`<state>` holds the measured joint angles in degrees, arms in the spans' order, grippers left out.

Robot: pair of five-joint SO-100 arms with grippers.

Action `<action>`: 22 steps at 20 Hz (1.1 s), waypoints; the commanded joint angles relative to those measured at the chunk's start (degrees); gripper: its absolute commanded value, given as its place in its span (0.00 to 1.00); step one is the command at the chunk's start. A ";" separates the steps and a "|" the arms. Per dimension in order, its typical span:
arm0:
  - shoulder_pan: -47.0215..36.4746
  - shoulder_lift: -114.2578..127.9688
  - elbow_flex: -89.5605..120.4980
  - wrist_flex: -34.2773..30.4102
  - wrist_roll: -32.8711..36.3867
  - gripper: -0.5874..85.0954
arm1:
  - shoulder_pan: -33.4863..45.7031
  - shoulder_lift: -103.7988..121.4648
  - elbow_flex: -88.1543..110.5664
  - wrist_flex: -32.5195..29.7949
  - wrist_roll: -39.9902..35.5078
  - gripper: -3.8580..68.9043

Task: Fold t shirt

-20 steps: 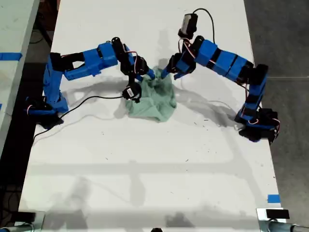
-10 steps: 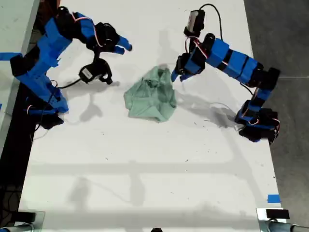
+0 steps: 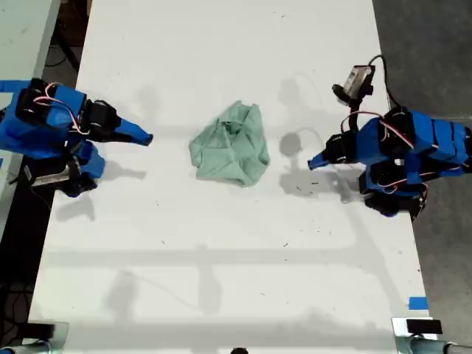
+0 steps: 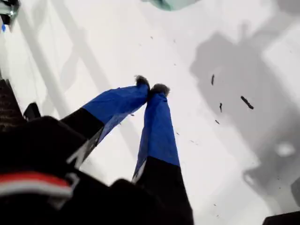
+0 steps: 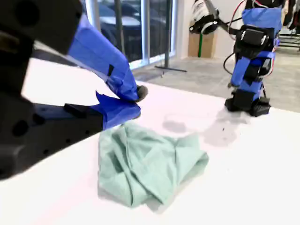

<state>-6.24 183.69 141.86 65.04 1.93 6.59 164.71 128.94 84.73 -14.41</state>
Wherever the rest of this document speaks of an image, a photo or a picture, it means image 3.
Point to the white side table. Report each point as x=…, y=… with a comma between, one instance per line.
x=22, y=37

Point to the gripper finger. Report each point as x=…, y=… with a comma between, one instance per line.
x=320, y=158
x=322, y=164
x=136, y=140
x=134, y=129

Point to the metal table clamp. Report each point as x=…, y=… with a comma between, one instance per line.
x=44, y=344
x=416, y=341

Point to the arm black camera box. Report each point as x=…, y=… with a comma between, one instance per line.
x=357, y=79
x=51, y=178

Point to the small black box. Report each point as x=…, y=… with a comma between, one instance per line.
x=38, y=330
x=424, y=326

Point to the pale green T-shirt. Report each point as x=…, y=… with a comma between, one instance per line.
x=228, y=151

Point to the blue tape strip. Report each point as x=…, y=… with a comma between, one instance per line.
x=418, y=303

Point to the black camera stalk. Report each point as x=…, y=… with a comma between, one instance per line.
x=354, y=114

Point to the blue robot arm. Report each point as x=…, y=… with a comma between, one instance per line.
x=37, y=129
x=424, y=136

